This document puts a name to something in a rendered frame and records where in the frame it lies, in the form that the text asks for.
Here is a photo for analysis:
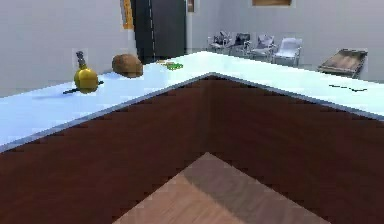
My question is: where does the brown bread loaf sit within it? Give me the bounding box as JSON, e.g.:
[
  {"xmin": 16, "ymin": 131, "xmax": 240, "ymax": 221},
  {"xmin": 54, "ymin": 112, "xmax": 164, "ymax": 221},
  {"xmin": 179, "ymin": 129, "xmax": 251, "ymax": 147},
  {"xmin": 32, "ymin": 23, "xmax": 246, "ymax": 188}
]
[{"xmin": 111, "ymin": 53, "xmax": 144, "ymax": 79}]

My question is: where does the orange framed wall picture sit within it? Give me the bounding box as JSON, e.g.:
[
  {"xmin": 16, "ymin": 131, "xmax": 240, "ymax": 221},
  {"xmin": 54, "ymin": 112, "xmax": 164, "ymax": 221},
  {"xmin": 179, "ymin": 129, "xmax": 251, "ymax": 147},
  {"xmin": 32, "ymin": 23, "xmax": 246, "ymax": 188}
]
[{"xmin": 122, "ymin": 0, "xmax": 135, "ymax": 31}]

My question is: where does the black fridge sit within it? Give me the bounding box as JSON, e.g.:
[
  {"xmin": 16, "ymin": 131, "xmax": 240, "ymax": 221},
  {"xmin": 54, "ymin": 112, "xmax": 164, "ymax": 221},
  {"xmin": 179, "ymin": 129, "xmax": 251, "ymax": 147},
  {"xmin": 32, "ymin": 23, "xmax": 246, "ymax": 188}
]
[{"xmin": 130, "ymin": 0, "xmax": 188, "ymax": 65}]

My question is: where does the thin black utensil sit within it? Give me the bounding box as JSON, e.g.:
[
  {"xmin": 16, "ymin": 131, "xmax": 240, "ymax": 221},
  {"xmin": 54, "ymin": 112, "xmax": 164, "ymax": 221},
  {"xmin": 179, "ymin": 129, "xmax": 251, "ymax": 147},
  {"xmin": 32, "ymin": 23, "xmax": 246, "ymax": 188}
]
[
  {"xmin": 62, "ymin": 80, "xmax": 105, "ymax": 95},
  {"xmin": 328, "ymin": 84, "xmax": 368, "ymax": 93}
]

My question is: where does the grey metal chair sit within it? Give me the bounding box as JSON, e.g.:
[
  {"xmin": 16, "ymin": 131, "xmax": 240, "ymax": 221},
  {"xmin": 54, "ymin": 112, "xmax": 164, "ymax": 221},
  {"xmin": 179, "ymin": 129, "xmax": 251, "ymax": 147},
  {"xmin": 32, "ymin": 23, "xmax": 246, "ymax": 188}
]
[
  {"xmin": 207, "ymin": 30, "xmax": 232, "ymax": 54},
  {"xmin": 249, "ymin": 34, "xmax": 278, "ymax": 62},
  {"xmin": 272, "ymin": 36, "xmax": 304, "ymax": 67},
  {"xmin": 229, "ymin": 32, "xmax": 252, "ymax": 57}
]

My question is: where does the brown counter with white top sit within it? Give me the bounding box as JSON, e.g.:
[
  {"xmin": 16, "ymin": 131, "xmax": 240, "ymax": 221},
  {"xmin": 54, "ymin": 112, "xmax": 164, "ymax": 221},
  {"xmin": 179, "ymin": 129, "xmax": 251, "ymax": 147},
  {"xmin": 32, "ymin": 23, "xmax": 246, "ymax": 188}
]
[{"xmin": 0, "ymin": 50, "xmax": 384, "ymax": 224}]

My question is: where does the yellow round bottle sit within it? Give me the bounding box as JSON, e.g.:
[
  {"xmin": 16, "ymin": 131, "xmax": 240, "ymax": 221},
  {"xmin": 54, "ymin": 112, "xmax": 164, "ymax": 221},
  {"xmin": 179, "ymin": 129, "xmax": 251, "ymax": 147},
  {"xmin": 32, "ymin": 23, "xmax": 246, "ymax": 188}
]
[{"xmin": 73, "ymin": 50, "xmax": 100, "ymax": 95}]

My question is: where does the brown wooden table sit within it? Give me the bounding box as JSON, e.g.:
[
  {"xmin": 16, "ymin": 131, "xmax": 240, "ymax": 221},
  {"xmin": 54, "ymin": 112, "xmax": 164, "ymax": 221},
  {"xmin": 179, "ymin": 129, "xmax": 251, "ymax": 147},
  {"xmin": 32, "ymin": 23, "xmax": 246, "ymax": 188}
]
[{"xmin": 317, "ymin": 48, "xmax": 369, "ymax": 80}]

